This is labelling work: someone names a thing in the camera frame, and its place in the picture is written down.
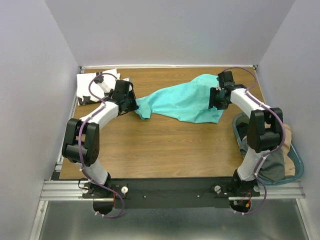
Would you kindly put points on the folded white printed t shirt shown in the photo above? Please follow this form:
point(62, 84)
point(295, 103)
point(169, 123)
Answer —
point(83, 95)

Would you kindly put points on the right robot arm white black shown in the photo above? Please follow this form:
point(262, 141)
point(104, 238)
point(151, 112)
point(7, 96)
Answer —
point(265, 133)

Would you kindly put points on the teal t shirt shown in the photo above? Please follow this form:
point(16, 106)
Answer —
point(186, 102)

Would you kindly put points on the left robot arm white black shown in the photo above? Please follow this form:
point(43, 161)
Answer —
point(81, 144)

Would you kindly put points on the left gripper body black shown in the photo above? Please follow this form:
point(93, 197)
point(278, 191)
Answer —
point(131, 102)

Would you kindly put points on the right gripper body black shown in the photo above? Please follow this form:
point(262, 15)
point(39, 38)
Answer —
point(215, 99)

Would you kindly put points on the grey t shirt in basket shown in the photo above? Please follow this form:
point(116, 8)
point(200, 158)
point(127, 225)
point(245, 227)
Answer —
point(273, 168)

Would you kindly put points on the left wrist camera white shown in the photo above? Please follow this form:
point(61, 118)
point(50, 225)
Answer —
point(128, 79)

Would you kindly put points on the beige t shirt in basket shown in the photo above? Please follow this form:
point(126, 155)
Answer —
point(290, 169)

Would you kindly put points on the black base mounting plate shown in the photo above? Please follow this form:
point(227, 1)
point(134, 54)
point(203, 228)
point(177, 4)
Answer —
point(219, 197)

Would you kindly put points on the aluminium front rail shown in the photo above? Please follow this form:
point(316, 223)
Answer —
point(72, 190)

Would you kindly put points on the aluminium back rail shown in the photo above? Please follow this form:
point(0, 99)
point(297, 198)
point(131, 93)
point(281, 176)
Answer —
point(162, 66)

